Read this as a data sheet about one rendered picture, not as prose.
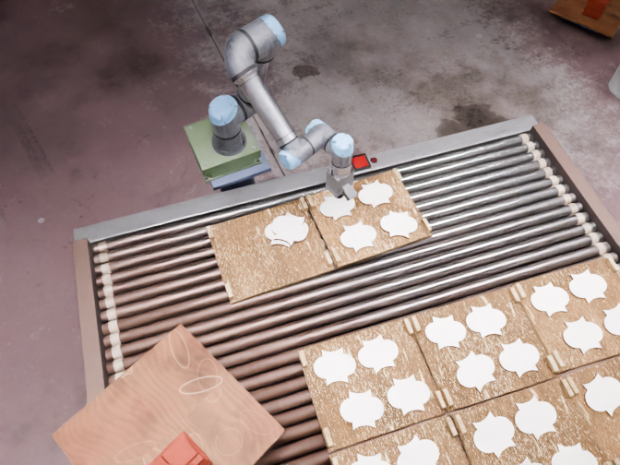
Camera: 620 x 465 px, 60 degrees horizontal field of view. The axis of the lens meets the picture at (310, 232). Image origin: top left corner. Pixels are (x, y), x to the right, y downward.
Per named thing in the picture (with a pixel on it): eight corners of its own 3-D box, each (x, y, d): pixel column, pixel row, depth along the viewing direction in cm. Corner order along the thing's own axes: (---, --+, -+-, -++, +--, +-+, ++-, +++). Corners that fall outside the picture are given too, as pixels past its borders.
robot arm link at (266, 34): (225, 105, 226) (234, 22, 175) (253, 88, 231) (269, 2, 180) (244, 126, 225) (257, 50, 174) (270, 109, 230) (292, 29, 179)
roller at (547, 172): (100, 291, 205) (96, 285, 201) (548, 170, 236) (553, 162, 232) (101, 302, 202) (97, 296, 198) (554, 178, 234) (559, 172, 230)
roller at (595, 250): (113, 391, 185) (108, 387, 181) (601, 244, 216) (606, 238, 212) (114, 405, 182) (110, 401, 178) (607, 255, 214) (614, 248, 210)
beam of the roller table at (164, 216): (77, 236, 220) (73, 228, 215) (527, 123, 253) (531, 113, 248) (79, 253, 215) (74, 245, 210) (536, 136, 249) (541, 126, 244)
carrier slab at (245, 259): (206, 229, 214) (206, 227, 213) (303, 199, 222) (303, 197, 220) (231, 304, 197) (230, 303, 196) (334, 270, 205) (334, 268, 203)
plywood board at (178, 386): (53, 436, 163) (51, 435, 162) (182, 325, 182) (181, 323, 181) (155, 570, 145) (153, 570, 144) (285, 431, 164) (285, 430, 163)
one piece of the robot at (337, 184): (346, 184, 189) (343, 210, 203) (364, 172, 192) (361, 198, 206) (324, 164, 194) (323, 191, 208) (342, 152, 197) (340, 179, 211)
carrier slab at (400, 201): (304, 198, 222) (304, 196, 221) (394, 171, 230) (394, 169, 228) (337, 268, 205) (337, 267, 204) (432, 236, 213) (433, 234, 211)
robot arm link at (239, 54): (212, 41, 170) (296, 170, 181) (240, 25, 174) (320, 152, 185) (204, 53, 181) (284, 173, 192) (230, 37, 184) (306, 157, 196)
